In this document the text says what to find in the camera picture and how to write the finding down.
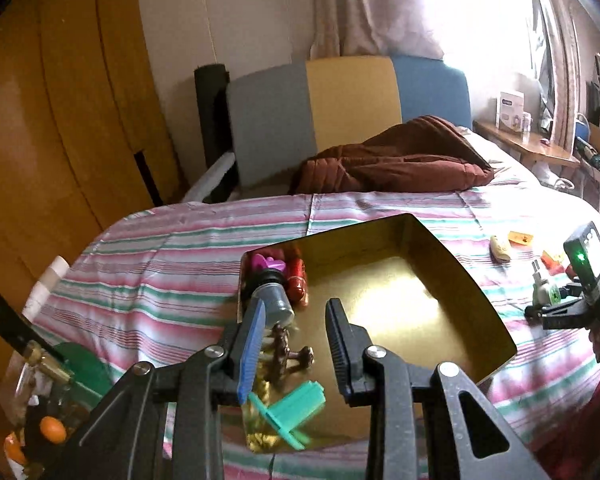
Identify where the green plastic toy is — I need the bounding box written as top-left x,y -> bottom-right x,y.
247,381 -> 327,451

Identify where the red plastic toy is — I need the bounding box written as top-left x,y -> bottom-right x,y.
286,255 -> 311,308

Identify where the wooden wardrobe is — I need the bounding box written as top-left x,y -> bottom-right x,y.
0,0 -> 181,391

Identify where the wooden side shelf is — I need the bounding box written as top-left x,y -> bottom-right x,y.
472,120 -> 581,166

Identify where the white bed rail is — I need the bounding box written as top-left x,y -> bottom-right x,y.
182,152 -> 237,203

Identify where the striped bed blanket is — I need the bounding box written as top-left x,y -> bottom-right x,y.
22,182 -> 600,480

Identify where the pale patterned curtain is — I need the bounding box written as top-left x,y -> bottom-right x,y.
310,0 -> 446,58

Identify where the purple plastic toy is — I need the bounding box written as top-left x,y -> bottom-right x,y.
250,252 -> 287,276

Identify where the white carton box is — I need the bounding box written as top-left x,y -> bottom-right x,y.
496,91 -> 525,131

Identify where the white bed sheet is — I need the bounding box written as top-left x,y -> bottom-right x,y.
460,127 -> 548,186

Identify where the green round mat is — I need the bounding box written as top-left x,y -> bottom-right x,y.
55,342 -> 113,401

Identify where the black rolled mat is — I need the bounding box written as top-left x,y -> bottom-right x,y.
194,64 -> 231,171

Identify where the orange fruit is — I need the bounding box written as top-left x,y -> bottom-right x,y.
40,416 -> 66,443

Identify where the black upright stand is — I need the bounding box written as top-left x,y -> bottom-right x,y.
0,287 -> 71,376

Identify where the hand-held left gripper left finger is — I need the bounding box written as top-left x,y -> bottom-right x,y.
67,297 -> 268,480

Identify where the brown blanket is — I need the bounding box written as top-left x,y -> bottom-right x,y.
290,115 -> 496,195

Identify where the cream oblong object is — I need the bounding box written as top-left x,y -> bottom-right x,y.
489,235 -> 513,263

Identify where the brown pine cone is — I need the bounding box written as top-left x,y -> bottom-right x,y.
270,324 -> 314,387

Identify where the white green bottle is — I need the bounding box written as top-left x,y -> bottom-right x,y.
531,260 -> 562,307

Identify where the sheer side curtain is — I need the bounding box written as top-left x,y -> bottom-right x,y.
525,0 -> 581,146

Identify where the bright window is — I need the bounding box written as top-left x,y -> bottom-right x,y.
410,0 -> 551,81

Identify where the grey yellow blue headboard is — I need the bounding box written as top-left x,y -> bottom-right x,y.
225,55 -> 473,201

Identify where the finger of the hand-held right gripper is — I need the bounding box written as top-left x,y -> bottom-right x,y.
524,297 -> 589,331

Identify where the grey capped bottle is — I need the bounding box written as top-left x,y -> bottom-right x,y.
245,269 -> 296,326

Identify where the blue jug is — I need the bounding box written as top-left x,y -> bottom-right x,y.
574,114 -> 592,148

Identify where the gold metal tray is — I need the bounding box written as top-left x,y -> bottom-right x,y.
237,212 -> 518,453

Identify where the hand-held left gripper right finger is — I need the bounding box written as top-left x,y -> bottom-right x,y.
325,297 -> 551,480

